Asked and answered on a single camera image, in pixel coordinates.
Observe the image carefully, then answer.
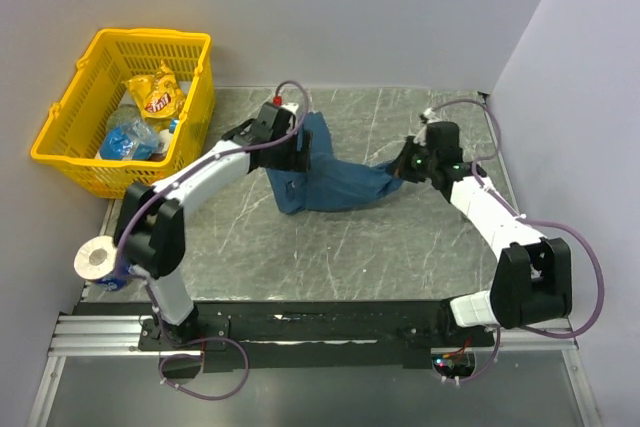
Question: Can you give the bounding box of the small white bottle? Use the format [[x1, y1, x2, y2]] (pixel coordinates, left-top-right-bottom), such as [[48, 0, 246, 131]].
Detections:
[[156, 119, 179, 156]]

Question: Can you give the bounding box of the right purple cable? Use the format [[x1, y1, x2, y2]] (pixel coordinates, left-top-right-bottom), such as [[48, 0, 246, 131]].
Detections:
[[424, 98, 606, 388]]

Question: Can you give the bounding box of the aluminium frame rail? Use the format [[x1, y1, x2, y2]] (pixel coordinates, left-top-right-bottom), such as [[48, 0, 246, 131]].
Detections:
[[27, 310, 166, 427]]

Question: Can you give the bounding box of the toilet paper roll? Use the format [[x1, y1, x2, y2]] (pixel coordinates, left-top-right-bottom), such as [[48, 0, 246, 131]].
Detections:
[[73, 235, 131, 292]]

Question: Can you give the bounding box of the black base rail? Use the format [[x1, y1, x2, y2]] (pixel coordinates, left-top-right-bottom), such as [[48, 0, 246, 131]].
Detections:
[[73, 300, 495, 373]]

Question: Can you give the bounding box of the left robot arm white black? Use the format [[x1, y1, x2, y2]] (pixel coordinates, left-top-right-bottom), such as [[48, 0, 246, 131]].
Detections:
[[113, 101, 312, 349]]

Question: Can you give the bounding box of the blue t-shirt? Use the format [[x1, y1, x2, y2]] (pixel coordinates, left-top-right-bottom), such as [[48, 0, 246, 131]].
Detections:
[[266, 112, 403, 215]]

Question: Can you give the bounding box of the blue plastic bag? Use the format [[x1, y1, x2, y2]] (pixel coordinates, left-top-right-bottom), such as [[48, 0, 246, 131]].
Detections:
[[98, 119, 160, 161]]

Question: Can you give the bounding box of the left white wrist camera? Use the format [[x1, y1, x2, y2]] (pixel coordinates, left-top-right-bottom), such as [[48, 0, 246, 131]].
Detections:
[[281, 102, 304, 118]]

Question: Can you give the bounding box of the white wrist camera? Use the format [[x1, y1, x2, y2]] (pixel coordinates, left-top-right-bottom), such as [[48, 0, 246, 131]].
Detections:
[[281, 102, 304, 118], [416, 107, 440, 146]]

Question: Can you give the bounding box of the yellow snack bag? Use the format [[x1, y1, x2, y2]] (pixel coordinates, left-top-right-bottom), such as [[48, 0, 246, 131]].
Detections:
[[124, 60, 187, 123]]

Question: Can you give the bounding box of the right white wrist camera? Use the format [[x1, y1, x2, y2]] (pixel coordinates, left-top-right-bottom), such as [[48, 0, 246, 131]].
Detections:
[[416, 107, 440, 146]]

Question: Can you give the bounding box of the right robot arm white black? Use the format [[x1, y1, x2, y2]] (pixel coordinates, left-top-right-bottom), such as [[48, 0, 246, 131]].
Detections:
[[390, 121, 572, 346]]

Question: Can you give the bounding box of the yellow plastic basket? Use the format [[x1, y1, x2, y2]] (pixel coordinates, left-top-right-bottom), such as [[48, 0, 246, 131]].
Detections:
[[31, 28, 215, 199]]

